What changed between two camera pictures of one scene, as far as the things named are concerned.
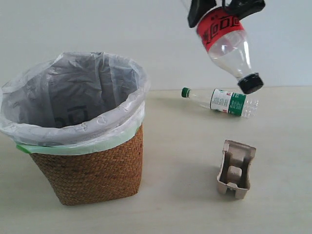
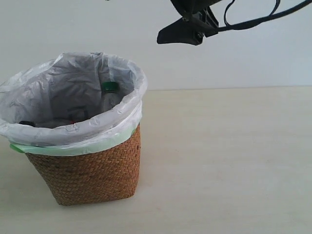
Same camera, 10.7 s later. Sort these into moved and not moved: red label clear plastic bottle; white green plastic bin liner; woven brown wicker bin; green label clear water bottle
Moved: red label clear plastic bottle; green label clear water bottle
Not moved: woven brown wicker bin; white green plastic bin liner
